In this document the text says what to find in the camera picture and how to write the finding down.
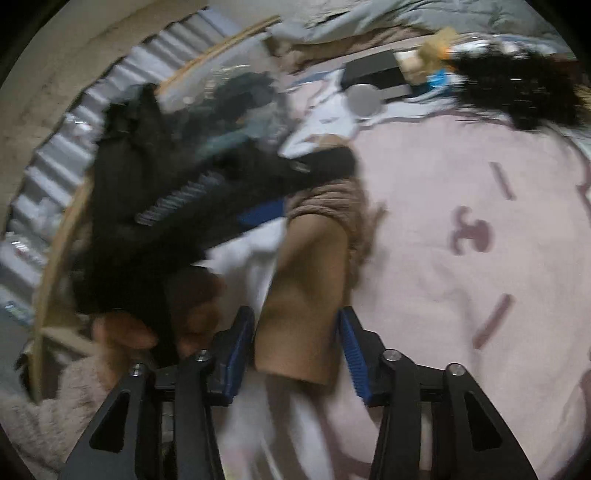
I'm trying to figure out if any cardboard tube with yarn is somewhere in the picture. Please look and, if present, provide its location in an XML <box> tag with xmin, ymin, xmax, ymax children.
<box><xmin>253</xmin><ymin>177</ymin><xmax>386</xmax><ymax>385</ymax></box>

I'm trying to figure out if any black feather bundle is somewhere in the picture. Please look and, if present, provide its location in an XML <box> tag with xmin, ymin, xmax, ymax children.
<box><xmin>447</xmin><ymin>47</ymin><xmax>584</xmax><ymax>131</ymax></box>

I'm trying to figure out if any clear plastic storage bin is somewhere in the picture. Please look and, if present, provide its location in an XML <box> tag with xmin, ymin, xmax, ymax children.
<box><xmin>158</xmin><ymin>33</ymin><xmax>296</xmax><ymax>154</ymax></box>

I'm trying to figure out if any person's left hand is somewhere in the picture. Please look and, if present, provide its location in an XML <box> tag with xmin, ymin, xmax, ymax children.
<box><xmin>93</xmin><ymin>267</ymin><xmax>225</xmax><ymax>358</ymax></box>

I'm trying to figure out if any grey curtain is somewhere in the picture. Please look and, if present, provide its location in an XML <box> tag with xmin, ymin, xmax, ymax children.
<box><xmin>1</xmin><ymin>1</ymin><xmax>238</xmax><ymax>328</ymax></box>

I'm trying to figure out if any wooden bedside shelf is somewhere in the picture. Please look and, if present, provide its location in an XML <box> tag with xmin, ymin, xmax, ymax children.
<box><xmin>29</xmin><ymin>9</ymin><xmax>280</xmax><ymax>402</ymax></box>

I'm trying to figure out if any grey duvet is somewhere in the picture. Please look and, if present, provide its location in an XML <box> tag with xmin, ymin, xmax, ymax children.
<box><xmin>269</xmin><ymin>1</ymin><xmax>571</xmax><ymax>70</ymax></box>

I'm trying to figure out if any black book box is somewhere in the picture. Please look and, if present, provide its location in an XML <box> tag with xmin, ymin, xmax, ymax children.
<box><xmin>341</xmin><ymin>50</ymin><xmax>413</xmax><ymax>101</ymax></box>

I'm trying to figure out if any blue white round item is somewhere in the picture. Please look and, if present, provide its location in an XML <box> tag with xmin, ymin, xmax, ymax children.
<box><xmin>427</xmin><ymin>69</ymin><xmax>450</xmax><ymax>90</ymax></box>

